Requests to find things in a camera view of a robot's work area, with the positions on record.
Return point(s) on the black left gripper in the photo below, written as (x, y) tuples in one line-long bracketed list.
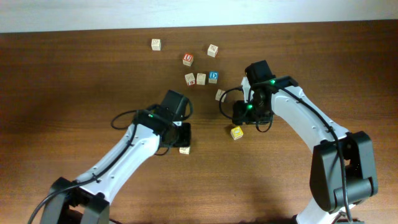
[(185, 137)]

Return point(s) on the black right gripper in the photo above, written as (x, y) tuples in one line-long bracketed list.
[(240, 116)]

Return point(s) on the green R letter block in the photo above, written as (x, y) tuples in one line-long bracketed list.
[(184, 150)]

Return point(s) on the yellow O letter block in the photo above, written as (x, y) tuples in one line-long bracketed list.
[(236, 133)]

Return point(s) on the wooden elephant picture block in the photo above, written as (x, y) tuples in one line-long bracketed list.
[(220, 95)]

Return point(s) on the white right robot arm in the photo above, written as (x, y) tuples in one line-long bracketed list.
[(343, 170)]

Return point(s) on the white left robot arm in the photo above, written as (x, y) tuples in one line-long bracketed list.
[(87, 199)]

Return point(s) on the blue D letter block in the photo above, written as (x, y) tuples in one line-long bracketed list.
[(213, 77)]

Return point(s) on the wooden block red side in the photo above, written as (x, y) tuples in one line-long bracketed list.
[(190, 79)]

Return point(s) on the plain wooden block middle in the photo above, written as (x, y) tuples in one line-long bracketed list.
[(201, 79)]

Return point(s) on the plain wooden block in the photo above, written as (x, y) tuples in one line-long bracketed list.
[(156, 44), (212, 50), (201, 79)]

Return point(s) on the plain wooden block far right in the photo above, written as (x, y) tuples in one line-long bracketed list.
[(212, 50)]

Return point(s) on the red U letter block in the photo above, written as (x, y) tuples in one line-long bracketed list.
[(188, 59)]

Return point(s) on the plain wooden block far left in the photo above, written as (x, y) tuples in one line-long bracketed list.
[(156, 44)]

